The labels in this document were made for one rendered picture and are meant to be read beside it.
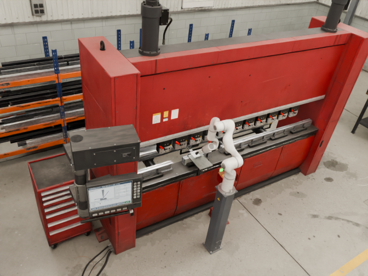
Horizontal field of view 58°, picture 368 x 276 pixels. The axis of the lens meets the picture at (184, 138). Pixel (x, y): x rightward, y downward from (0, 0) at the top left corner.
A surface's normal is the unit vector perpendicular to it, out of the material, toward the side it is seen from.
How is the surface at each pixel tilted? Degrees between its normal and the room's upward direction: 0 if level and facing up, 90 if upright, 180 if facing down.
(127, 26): 90
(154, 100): 90
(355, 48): 90
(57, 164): 0
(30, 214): 0
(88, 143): 0
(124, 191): 90
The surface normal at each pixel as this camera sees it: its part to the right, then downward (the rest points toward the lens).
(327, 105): -0.85, 0.23
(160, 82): 0.51, 0.55
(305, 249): 0.11, -0.80
